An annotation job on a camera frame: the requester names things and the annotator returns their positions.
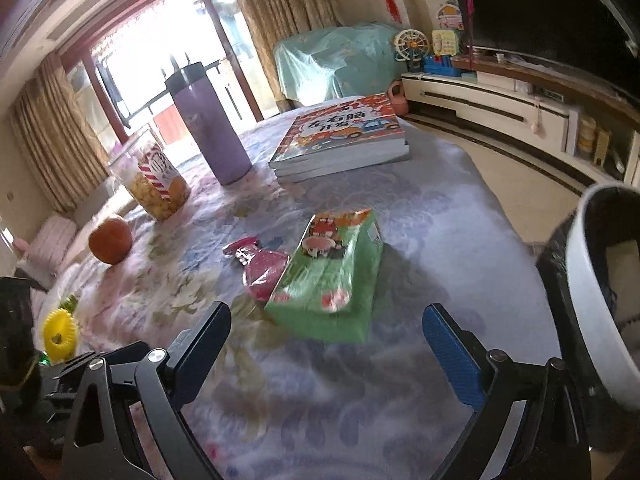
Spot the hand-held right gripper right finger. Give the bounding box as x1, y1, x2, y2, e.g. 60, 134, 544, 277
422, 303, 596, 480

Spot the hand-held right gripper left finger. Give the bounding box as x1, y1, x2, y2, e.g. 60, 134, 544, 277
60, 301, 233, 480

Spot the white bin with black liner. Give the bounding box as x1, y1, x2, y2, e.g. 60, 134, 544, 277
535, 182, 640, 453

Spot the pink sofa cushion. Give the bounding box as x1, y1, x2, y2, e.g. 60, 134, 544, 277
15, 215, 78, 291

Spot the red snack wrapper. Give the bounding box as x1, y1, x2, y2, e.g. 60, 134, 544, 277
222, 237, 291, 302

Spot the orange fruit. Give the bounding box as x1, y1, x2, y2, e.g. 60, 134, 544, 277
88, 214, 133, 265

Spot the green tissue packet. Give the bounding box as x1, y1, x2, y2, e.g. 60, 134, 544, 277
264, 208, 385, 343

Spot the clear snack jar striped label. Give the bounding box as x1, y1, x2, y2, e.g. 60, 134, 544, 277
107, 125, 192, 222

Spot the beige patterned curtain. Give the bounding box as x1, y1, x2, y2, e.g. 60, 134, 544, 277
223, 0, 346, 106
10, 52, 113, 213

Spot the thick paperback book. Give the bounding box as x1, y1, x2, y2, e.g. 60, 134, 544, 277
275, 147, 412, 183

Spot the purple drinking bottle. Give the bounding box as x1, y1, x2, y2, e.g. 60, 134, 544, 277
165, 52, 252, 186

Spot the cartoon cover paperback book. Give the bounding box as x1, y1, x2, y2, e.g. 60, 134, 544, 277
268, 94, 408, 170

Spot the white television cabinet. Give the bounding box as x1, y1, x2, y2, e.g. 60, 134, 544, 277
400, 52, 640, 196

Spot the stack of cream bowls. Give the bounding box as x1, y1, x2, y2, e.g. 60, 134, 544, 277
577, 115, 598, 156

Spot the pink toy watering can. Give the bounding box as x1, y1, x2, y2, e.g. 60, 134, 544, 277
387, 79, 410, 116

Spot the blue toy block set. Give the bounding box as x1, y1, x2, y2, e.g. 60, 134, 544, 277
424, 55, 453, 77

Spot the ferris wheel toy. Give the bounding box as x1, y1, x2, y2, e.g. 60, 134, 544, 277
392, 29, 430, 73

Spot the teal dust cover cloth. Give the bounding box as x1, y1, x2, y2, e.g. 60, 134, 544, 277
272, 22, 408, 108

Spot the yellow toy phone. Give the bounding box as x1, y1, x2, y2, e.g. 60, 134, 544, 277
431, 29, 461, 57

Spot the house shaped picture card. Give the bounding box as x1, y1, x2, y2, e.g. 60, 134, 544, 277
437, 2, 466, 31

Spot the pink stick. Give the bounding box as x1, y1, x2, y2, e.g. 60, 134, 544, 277
460, 0, 476, 51

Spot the black flat television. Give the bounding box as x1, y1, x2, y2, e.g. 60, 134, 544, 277
442, 0, 640, 78

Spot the yellow ring toy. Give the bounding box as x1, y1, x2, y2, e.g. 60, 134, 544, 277
42, 308, 79, 362

